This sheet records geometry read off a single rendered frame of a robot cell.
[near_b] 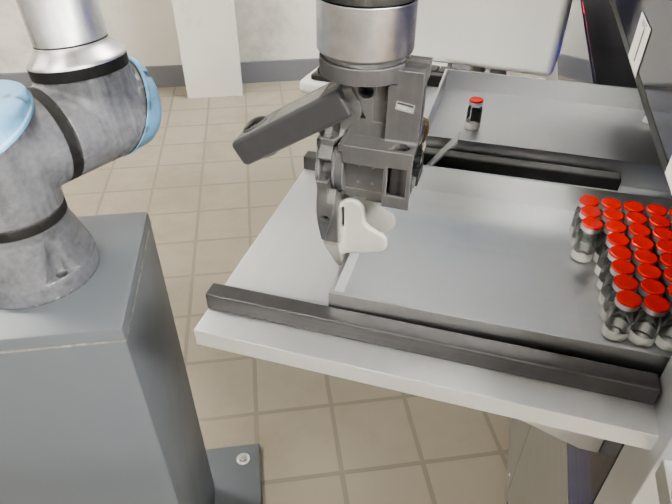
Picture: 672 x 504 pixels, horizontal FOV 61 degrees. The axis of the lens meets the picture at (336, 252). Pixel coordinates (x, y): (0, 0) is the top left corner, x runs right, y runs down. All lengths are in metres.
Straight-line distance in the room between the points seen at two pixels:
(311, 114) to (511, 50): 0.94
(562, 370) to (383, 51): 0.29
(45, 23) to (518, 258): 0.58
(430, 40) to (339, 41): 0.97
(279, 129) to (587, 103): 0.67
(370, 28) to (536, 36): 0.95
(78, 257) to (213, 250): 1.37
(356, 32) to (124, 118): 0.41
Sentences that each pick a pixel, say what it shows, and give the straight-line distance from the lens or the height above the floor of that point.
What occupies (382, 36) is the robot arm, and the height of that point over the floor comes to 1.14.
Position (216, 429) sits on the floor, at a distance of 1.57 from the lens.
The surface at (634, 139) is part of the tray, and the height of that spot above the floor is 0.88.
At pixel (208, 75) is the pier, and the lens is 3.32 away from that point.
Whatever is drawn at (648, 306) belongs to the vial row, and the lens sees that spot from 0.56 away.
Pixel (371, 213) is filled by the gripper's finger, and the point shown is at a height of 0.96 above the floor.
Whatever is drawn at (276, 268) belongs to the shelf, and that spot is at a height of 0.88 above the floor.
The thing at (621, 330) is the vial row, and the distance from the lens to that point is 0.57.
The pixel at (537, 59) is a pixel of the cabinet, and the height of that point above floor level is 0.84.
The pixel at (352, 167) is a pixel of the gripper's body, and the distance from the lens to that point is 0.48.
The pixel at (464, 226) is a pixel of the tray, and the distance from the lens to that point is 0.68.
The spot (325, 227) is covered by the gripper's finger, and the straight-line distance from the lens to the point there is 0.50.
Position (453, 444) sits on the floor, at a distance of 1.54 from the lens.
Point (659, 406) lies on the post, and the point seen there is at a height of 0.89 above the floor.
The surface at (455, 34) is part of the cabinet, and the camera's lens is 1.38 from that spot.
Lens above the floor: 1.26
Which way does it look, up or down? 38 degrees down
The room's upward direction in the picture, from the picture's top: straight up
